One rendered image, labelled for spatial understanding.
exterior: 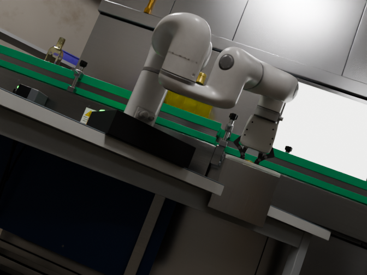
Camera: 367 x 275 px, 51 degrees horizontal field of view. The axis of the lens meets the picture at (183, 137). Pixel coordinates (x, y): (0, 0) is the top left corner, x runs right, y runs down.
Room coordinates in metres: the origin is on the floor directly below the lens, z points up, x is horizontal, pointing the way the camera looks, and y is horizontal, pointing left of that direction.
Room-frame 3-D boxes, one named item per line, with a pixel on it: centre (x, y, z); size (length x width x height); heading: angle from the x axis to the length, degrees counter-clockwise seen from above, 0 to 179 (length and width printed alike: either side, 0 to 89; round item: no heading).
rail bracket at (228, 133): (1.36, -0.14, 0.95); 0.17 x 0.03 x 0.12; 171
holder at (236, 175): (1.27, -0.24, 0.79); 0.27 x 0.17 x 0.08; 171
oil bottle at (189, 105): (1.51, 0.02, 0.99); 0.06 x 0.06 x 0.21; 81
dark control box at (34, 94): (1.40, 0.57, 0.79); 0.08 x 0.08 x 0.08; 81
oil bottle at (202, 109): (1.50, -0.04, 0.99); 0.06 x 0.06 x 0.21; 81
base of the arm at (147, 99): (1.09, 0.13, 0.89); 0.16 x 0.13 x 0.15; 24
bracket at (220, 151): (1.38, -0.14, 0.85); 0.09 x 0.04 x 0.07; 171
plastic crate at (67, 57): (3.68, 1.36, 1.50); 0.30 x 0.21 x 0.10; 117
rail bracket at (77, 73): (1.40, 0.46, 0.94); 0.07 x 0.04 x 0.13; 171
